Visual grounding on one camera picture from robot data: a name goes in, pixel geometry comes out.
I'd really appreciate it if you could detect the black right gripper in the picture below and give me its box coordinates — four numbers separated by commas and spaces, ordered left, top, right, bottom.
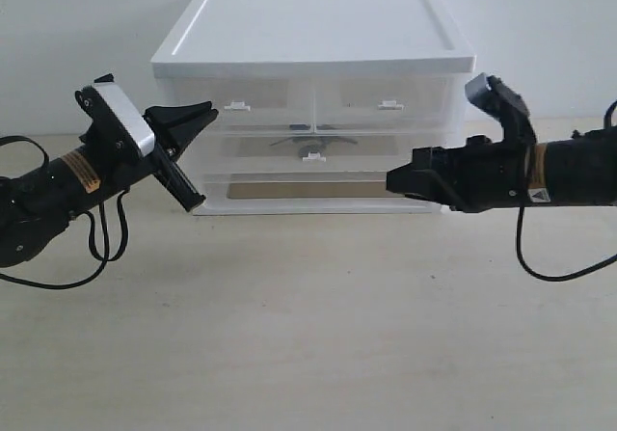
386, 136, 535, 213

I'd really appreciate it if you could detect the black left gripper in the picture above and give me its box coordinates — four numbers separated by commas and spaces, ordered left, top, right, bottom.
76, 101, 219, 212

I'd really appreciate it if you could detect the clear wide drawer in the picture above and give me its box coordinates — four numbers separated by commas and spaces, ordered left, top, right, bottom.
196, 131, 462, 175

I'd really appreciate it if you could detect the bunch of keys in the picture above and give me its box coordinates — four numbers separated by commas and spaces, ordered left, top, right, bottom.
270, 123, 358, 158

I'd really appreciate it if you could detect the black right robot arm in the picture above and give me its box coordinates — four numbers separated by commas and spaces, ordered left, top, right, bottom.
386, 129, 616, 214

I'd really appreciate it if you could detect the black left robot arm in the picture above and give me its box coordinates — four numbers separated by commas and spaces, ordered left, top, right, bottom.
1, 101, 218, 268

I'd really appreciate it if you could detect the clear top left drawer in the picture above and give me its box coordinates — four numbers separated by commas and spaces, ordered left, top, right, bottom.
173, 78, 312, 131

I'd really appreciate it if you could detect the clear top right drawer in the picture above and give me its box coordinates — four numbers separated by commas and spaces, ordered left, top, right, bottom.
315, 75, 452, 131

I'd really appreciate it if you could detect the white plastic drawer cabinet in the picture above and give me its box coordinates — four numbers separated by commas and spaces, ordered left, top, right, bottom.
150, 0, 476, 216

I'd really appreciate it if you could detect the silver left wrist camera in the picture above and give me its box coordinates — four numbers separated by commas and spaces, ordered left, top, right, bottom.
74, 73, 155, 163

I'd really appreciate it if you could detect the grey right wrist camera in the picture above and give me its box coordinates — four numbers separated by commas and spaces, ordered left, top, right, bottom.
464, 72, 537, 146

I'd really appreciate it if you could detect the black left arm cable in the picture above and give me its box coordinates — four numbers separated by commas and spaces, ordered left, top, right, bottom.
0, 134, 130, 289

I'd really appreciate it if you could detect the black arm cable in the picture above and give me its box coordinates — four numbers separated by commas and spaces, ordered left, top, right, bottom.
515, 98, 617, 283
0, 134, 130, 289

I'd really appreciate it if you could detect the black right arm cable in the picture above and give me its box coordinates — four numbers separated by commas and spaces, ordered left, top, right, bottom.
515, 98, 617, 283

